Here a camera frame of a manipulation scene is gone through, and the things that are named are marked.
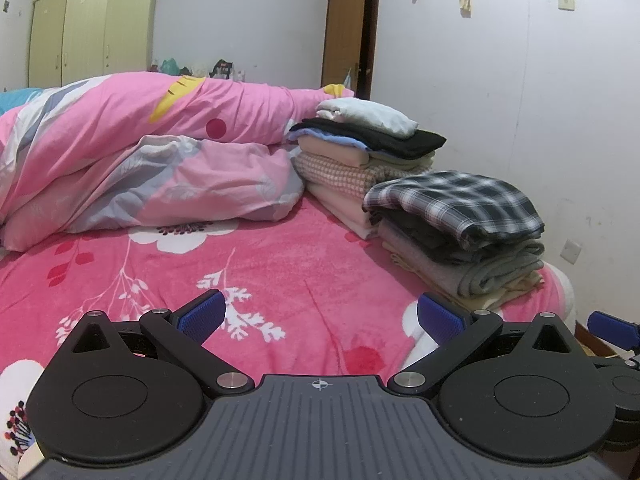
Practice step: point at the green plastic bag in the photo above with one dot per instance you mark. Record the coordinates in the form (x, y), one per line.
(169, 66)

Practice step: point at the white folded cloth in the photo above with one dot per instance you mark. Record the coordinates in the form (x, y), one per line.
(370, 112)

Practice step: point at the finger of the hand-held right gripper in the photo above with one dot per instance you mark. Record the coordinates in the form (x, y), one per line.
(615, 329)

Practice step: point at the black folded cloth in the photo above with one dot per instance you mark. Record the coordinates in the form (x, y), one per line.
(400, 142)

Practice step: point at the black red bag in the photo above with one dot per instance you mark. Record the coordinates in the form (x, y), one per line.
(223, 69)

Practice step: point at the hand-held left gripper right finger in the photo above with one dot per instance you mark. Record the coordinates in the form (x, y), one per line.
(440, 317)

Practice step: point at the pale yellow wardrobe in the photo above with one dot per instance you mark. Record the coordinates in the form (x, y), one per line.
(90, 35)

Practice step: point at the black white plaid pants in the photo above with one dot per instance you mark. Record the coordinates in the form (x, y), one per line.
(460, 205)

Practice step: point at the cream folded cloth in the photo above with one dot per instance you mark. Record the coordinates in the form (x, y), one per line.
(515, 290)

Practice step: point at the dark grey folded cloth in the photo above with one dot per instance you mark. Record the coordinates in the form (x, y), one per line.
(425, 237)

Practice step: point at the pink floral quilt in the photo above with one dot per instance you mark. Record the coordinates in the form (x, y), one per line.
(150, 160)

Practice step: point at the brown wooden door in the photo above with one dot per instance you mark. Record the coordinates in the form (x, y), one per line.
(350, 25)

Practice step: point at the light pink folded cloth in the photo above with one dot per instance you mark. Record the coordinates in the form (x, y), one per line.
(345, 212)

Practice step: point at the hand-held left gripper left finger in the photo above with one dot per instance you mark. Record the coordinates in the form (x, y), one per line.
(202, 315)

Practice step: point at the pink floral bed sheet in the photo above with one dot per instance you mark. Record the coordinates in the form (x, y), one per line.
(250, 270)

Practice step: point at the peach folded cloth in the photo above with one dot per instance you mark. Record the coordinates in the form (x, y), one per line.
(335, 152)

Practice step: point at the beige wall switch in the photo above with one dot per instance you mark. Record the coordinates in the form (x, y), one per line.
(566, 1)

